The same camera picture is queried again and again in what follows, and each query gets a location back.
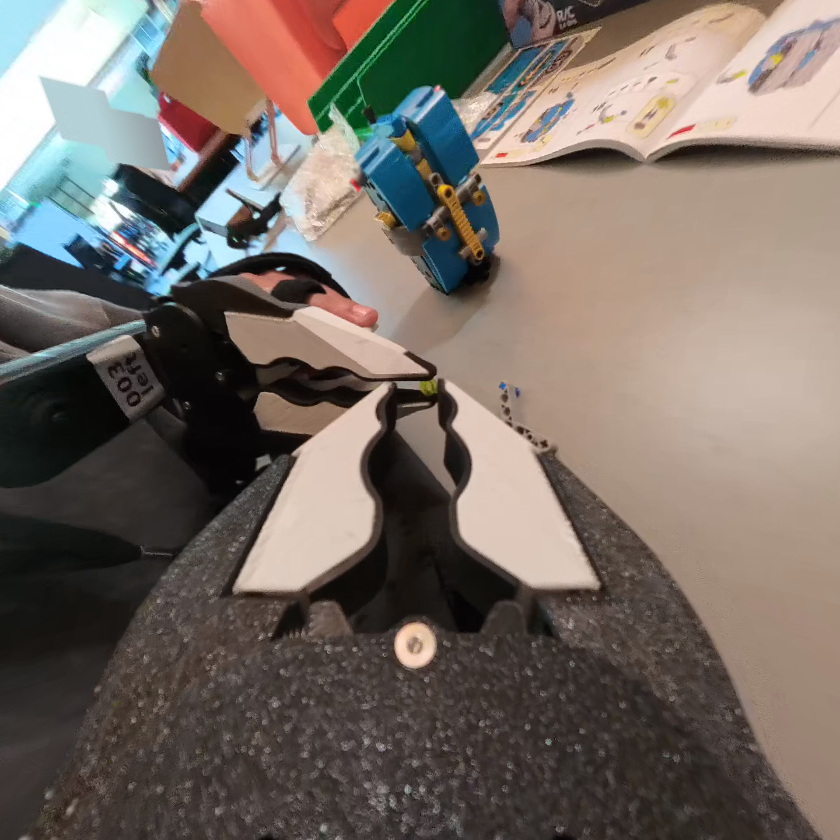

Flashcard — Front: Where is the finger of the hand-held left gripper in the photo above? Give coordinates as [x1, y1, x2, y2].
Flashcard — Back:
[252, 365, 385, 457]
[222, 304, 438, 384]

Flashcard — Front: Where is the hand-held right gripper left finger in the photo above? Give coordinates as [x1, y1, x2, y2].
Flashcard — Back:
[231, 382, 398, 596]

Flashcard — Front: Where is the dark blue toy set box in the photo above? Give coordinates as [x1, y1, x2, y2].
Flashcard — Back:
[495, 0, 657, 50]

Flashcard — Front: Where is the black zipper pull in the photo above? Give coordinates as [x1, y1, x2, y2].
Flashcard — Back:
[0, 525, 175, 568]

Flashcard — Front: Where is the crumpled clear plastic bag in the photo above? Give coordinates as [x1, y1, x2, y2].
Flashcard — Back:
[282, 108, 368, 240]

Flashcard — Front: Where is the person's grey sweatshirt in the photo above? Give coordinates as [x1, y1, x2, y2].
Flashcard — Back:
[0, 420, 263, 840]

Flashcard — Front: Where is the person's left forearm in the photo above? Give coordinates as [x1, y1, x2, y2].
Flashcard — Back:
[0, 283, 158, 368]

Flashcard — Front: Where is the green plastic bin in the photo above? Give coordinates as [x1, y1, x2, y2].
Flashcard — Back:
[307, 0, 509, 135]

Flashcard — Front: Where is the grey toy brick beam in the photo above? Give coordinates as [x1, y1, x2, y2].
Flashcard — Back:
[495, 387, 557, 457]

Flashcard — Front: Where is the black office chair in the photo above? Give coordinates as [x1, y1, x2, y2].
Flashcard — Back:
[108, 163, 211, 277]

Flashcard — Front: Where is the beige shell chair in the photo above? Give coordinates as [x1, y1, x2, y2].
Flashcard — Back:
[150, 0, 296, 185]

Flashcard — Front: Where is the blue toy brick vehicle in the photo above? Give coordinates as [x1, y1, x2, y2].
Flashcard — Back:
[354, 85, 500, 296]

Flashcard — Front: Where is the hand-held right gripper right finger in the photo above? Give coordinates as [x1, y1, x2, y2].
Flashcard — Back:
[435, 379, 602, 593]

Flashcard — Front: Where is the blue sticker sheet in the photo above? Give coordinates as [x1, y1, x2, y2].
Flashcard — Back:
[459, 26, 603, 148]

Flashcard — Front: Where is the white instruction booklet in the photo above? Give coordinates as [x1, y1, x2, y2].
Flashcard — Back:
[482, 3, 840, 166]

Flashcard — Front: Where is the person's left hand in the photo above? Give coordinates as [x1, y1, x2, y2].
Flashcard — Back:
[251, 270, 381, 329]

